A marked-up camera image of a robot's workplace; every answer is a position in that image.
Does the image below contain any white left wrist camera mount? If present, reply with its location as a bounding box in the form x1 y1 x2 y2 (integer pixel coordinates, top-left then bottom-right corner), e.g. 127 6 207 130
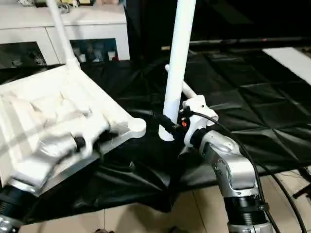
72 123 110 159

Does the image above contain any white plastic table top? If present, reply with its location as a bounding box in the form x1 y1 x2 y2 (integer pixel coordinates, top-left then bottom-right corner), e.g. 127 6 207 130
0 62 147 195

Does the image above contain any black cabinet gold label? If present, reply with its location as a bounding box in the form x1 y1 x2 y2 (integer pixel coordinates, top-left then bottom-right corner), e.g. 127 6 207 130
125 0 193 64

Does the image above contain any white glass-door cabinet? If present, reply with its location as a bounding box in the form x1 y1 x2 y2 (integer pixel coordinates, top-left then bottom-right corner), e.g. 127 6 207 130
0 0 131 69

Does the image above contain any black mat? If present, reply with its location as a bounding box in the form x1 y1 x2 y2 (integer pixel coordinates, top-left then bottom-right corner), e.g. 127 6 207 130
0 47 311 226

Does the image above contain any white flat panel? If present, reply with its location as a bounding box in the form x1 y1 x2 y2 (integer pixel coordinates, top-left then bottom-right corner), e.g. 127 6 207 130
261 47 311 86

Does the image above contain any black side table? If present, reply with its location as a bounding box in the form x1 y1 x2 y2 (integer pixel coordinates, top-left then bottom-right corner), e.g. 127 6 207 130
189 37 311 49

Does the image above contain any white plastic table leg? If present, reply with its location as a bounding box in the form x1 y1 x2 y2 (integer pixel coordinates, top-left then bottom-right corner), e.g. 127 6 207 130
164 64 220 122
157 0 197 142
47 0 81 70

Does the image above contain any black metal stand leg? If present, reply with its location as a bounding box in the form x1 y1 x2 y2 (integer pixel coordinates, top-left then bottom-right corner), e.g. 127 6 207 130
292 179 311 199

